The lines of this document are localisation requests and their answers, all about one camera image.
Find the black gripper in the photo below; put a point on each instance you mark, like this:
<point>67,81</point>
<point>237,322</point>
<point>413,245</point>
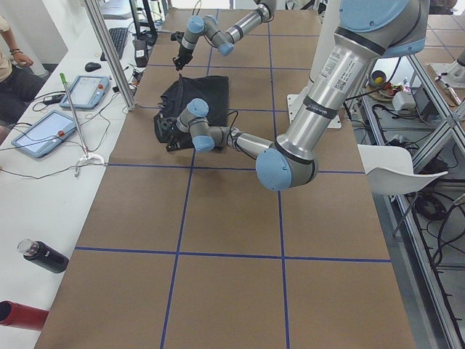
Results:
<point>184,55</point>
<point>173,137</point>

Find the black graphic t-shirt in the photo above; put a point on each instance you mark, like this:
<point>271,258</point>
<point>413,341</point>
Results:
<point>200,106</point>

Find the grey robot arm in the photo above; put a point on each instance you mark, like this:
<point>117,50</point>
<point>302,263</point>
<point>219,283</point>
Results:
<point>223,41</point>
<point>356,32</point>

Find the black keyboard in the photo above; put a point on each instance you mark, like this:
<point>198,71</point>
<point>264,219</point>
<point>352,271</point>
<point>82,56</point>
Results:
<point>119,38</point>

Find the green tipped metal rod stand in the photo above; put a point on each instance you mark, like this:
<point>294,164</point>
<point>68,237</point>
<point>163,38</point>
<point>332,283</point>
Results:
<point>88,157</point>

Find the far blue teach pendant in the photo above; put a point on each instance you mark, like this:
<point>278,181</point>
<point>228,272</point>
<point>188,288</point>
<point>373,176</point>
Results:
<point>87,91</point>

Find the blue teach pendant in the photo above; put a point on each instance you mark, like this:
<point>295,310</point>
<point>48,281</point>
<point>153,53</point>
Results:
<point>45,135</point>
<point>87,91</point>

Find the black computer mouse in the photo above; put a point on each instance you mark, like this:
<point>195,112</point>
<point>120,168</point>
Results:
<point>91,66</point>

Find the near blue teach pendant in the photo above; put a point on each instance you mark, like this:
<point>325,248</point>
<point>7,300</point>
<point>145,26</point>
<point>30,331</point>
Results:
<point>45,135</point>

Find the seated person beige shirt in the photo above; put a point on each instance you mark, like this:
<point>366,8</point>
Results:
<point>18,86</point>

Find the black water bottle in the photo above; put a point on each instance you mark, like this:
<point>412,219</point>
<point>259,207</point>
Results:
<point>43,255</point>

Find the bowl with yellow ball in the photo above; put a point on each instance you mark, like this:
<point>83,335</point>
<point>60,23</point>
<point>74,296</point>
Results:
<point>377,78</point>

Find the white power adapter box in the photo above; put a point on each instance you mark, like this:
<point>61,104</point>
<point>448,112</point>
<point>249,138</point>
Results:
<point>403,101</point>

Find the white plastic chair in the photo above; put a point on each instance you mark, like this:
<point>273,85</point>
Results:
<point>389,170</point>

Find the red cylinder bottle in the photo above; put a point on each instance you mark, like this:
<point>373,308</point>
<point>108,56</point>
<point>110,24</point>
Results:
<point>22,316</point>

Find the aluminium frame post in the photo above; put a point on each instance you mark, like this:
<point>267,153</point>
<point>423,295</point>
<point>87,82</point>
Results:
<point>102,33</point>

